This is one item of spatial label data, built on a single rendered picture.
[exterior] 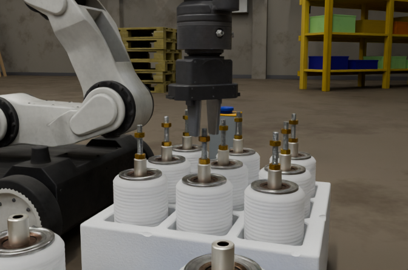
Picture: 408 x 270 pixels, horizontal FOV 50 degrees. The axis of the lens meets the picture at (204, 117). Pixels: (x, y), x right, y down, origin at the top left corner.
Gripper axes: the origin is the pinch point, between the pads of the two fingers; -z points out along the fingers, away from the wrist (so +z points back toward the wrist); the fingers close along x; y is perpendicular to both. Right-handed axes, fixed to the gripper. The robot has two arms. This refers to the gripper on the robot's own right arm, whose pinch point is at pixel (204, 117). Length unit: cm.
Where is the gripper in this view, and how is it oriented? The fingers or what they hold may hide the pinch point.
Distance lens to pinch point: 72.6
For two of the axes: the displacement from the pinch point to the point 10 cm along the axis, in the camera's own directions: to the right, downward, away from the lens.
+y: 5.3, 1.2, -8.4
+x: -8.4, 0.7, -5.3
